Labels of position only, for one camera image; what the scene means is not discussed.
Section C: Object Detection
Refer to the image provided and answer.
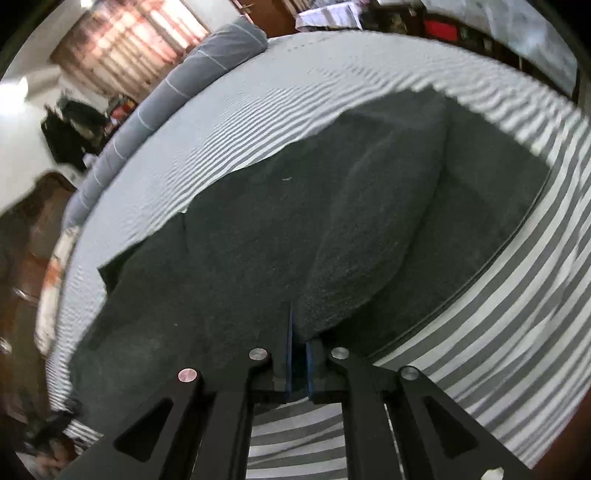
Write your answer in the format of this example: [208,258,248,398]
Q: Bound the white dotted cloth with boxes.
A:
[420,0,578,93]

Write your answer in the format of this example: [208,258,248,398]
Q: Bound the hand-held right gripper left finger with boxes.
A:
[58,309,297,480]

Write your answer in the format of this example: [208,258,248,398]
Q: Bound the white cloth with purple edge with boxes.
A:
[295,4,365,31]

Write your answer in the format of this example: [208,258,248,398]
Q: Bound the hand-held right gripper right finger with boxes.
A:
[305,339,541,480]

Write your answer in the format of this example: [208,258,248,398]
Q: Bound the dark grey denim pants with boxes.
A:
[69,88,552,435]

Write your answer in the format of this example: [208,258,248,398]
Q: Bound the brown wooden door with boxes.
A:
[228,0,301,38]

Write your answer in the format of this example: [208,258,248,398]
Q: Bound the grey white striped bed sheet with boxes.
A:
[34,30,591,480]

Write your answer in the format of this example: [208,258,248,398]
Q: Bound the orange white patterned cloth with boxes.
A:
[34,226,79,356]

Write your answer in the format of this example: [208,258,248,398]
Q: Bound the brown striped window curtain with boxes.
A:
[51,0,211,102]

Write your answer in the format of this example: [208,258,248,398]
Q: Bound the brown wooden furniture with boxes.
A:
[0,171,79,416]

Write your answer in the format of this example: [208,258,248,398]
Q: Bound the red box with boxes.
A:
[424,18,459,41]

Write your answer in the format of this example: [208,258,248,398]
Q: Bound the grey pillow with thin stripes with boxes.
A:
[62,16,269,229]

